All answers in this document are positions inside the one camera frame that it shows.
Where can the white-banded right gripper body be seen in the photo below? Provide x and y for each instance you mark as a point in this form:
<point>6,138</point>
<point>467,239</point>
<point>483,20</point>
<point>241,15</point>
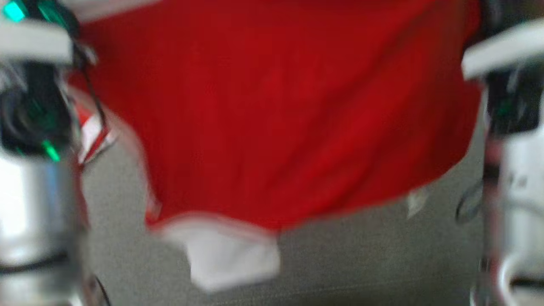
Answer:
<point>514,93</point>

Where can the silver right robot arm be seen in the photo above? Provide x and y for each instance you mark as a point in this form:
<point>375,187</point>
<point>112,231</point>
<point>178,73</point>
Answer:
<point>518,204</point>

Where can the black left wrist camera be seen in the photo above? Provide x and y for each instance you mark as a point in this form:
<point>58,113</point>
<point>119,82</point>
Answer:
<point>63,17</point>

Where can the red shirt with white sleeves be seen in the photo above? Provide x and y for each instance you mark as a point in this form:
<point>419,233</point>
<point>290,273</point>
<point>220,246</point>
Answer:
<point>276,106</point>

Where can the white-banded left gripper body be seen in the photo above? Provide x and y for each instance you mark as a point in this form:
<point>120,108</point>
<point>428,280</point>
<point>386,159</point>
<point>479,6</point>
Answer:
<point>34,102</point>

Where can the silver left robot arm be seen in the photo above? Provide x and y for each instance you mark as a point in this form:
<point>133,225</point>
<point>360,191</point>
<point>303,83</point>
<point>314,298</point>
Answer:
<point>34,212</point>

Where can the grey fabric sofa seat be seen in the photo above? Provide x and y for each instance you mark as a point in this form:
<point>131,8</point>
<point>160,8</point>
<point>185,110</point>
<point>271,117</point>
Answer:
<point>340,259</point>

